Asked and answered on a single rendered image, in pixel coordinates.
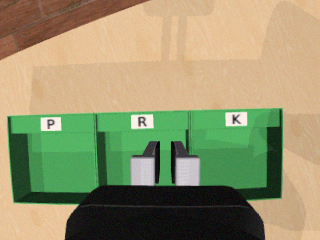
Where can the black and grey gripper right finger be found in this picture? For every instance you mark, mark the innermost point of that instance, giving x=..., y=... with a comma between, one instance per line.
x=185, y=169

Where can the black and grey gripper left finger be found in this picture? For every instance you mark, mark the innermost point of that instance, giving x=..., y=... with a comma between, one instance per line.
x=145, y=168

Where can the green three-compartment tray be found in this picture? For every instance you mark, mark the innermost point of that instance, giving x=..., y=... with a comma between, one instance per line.
x=241, y=148

